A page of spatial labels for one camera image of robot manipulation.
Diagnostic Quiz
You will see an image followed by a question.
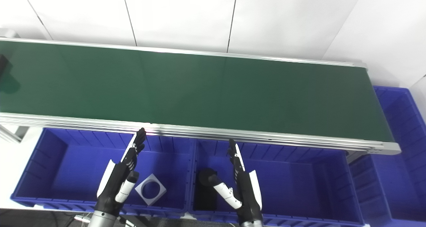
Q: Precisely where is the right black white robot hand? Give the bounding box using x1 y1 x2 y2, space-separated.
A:
207 139 263 224

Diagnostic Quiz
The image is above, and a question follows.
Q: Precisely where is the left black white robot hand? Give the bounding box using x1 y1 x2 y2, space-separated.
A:
96 127 147 216

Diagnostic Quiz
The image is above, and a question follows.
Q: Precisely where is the white square part with hole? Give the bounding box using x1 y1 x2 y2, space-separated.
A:
135 174 167 206

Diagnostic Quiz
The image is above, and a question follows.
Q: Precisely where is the blue bin with white part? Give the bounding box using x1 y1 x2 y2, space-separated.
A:
10 127 197 217

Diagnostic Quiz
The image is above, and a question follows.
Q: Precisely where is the blue bin with black parts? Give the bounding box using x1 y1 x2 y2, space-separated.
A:
189 139 365 227

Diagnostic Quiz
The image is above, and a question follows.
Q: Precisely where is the green conveyor belt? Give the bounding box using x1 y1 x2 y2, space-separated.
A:
0 41 395 142
0 37 401 155

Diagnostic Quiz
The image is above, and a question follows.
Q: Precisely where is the aluminium conveyor leg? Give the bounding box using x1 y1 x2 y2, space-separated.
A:
0 124 30 143

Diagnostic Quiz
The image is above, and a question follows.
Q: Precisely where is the empty blue plastic bin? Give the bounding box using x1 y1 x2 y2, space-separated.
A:
346 86 426 227

